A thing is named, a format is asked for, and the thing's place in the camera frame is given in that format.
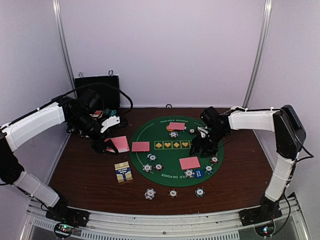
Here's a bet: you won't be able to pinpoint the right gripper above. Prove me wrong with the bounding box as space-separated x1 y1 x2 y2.
189 127 228 158

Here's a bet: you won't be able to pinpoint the single dealt pink card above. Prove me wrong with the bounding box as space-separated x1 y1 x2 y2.
131 141 150 152

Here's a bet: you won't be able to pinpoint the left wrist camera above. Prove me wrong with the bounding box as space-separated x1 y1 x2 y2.
77 89 105 114

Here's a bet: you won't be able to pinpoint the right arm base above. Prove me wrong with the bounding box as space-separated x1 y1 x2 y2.
238 206 283 227

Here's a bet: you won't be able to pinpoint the brown chip stack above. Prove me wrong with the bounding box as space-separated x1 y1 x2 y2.
168 189 178 198

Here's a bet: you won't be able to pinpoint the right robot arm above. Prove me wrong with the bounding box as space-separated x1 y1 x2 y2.
189 104 307 221

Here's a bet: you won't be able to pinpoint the blue round button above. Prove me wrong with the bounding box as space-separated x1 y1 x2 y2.
194 169 205 179

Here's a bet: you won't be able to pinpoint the round green poker mat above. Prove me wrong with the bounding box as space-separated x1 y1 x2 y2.
130 115 224 188

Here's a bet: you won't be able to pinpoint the black poker case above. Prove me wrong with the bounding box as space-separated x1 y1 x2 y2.
74 75 120 118

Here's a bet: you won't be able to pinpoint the blue white chips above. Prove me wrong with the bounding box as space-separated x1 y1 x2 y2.
169 131 179 138
142 164 153 173
184 169 195 178

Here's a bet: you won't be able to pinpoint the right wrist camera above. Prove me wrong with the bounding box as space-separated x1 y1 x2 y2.
200 106 225 130

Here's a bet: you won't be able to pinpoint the blue white chip stack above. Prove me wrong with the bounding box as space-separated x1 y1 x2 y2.
144 188 156 200

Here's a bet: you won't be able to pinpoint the teal chip row in case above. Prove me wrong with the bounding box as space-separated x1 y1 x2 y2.
107 109 118 118

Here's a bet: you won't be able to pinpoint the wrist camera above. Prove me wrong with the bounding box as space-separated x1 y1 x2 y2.
77 89 105 114
200 106 225 130

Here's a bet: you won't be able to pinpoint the clear card box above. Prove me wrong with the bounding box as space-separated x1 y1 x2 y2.
114 161 133 183

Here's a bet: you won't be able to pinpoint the green blue chip stack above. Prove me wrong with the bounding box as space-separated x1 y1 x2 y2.
194 188 205 198

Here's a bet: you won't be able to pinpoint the pink playing card deck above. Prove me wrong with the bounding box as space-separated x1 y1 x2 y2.
105 136 130 153

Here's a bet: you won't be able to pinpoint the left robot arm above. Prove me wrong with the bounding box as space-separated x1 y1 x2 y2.
0 90 122 222

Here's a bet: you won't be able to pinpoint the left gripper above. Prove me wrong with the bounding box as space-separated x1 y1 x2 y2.
69 112 119 155

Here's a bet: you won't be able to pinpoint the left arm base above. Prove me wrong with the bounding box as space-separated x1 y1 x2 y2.
45 207 90 227

